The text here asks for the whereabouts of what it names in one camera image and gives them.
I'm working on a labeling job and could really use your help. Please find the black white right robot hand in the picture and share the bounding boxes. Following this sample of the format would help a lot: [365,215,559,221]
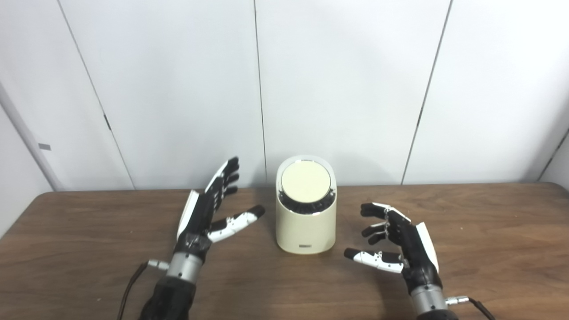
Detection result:
[344,202,443,294]

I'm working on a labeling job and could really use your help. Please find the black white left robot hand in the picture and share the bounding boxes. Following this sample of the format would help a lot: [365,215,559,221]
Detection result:
[174,156,266,256]

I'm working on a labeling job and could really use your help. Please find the round cream bin lid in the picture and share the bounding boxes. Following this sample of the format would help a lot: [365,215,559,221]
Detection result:
[281,160,332,205]

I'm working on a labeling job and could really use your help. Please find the cream-colored cylindrical bin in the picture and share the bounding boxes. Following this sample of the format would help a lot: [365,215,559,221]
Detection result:
[275,154,337,255]

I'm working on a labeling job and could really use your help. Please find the black bin liner bag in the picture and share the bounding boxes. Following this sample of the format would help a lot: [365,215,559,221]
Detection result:
[279,189,335,216]

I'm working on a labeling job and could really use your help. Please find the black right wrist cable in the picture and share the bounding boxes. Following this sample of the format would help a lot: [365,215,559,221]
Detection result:
[446,296,496,320]

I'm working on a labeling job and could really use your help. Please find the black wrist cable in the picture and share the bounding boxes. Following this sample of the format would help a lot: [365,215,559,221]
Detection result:
[446,296,496,320]
[116,260,170,320]

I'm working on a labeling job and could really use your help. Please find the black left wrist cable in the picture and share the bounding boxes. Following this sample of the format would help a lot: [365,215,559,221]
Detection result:
[116,260,170,320]

